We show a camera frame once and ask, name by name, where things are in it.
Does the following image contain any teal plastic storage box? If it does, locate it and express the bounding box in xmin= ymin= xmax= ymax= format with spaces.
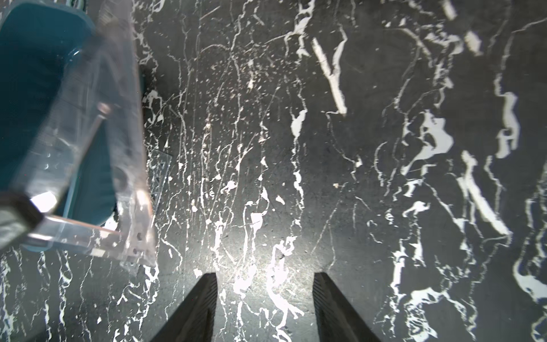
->
xmin=1 ymin=1 xmax=120 ymax=255

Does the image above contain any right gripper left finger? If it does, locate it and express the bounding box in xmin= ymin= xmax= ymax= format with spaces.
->
xmin=152 ymin=273 xmax=218 ymax=342

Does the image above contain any clear triangle ruler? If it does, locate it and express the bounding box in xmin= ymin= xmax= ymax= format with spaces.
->
xmin=10 ymin=0 xmax=158 ymax=268

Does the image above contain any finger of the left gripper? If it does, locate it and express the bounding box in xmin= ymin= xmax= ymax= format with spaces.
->
xmin=1 ymin=191 xmax=44 ymax=250

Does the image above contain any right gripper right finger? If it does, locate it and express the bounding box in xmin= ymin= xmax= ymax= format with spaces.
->
xmin=313 ymin=272 xmax=380 ymax=342

